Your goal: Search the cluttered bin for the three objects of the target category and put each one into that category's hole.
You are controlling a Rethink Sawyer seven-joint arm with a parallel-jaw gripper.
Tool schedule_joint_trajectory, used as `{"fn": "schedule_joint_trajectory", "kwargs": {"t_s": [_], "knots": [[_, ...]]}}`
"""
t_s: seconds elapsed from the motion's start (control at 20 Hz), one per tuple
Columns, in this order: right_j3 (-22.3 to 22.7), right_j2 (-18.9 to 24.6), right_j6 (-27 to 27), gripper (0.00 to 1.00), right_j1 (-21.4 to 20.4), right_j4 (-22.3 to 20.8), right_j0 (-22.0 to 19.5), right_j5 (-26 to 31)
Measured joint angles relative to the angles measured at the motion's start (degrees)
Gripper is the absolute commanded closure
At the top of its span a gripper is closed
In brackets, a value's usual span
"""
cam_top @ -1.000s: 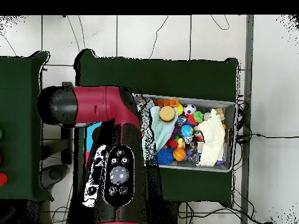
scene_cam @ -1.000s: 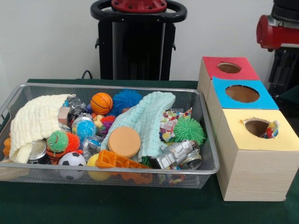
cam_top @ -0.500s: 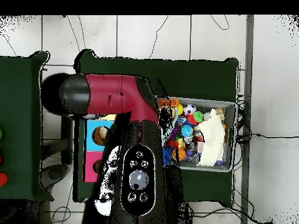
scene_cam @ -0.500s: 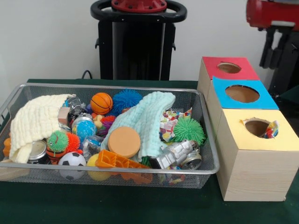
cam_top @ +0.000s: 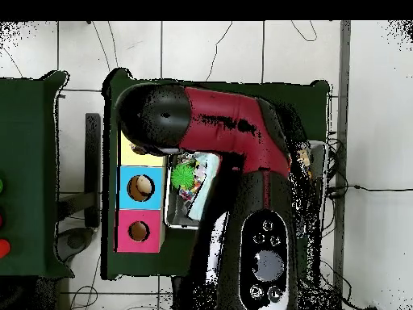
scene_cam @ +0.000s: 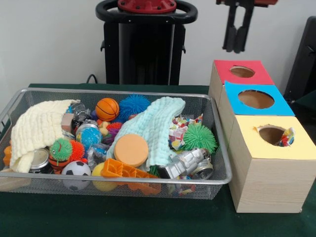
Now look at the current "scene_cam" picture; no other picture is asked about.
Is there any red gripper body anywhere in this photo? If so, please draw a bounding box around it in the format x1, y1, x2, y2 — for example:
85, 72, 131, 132
216, 0, 276, 7

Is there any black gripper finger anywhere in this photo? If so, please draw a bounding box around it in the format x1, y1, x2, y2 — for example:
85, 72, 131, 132
222, 3, 239, 52
234, 3, 255, 54

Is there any multicolour spotted cloth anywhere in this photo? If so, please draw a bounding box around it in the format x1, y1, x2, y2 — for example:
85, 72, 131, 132
277, 127, 296, 148

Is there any wooden box with three holes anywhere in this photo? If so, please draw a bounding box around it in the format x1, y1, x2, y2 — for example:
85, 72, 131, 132
208, 60, 316, 214

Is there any clear mesh bin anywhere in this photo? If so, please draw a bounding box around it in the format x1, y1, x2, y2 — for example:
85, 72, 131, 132
0, 88, 233, 201

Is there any green spiky ball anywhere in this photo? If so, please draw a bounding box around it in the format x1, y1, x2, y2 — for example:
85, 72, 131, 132
183, 123, 218, 151

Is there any blue spiky ball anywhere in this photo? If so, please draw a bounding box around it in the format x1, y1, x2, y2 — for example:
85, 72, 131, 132
118, 93, 152, 121

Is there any light blue cloth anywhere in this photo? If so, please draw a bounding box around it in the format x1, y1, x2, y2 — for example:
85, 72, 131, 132
106, 96, 186, 166

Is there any silver robot toy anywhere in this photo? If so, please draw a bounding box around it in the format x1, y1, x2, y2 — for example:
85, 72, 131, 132
158, 147, 214, 180

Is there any small orange basketball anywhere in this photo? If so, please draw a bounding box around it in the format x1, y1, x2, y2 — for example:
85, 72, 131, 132
95, 98, 120, 122

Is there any tan toy burger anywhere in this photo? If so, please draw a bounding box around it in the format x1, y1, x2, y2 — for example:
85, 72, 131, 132
114, 134, 150, 168

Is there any blue globe ball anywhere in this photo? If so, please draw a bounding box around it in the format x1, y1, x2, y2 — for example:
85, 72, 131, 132
76, 124, 103, 151

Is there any orange plastic block toy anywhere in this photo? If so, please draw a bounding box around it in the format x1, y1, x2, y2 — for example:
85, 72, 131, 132
100, 158, 162, 196

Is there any small soccer ball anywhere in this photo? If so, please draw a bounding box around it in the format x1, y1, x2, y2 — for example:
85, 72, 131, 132
61, 160, 92, 191

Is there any dark green table cloth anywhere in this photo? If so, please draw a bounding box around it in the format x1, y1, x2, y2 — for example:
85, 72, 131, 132
0, 83, 316, 237

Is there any cream white cloth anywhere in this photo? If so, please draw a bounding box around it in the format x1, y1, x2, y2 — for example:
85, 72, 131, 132
9, 99, 81, 173

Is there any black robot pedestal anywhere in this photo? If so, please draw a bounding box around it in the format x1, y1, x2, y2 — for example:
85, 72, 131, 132
95, 0, 198, 86

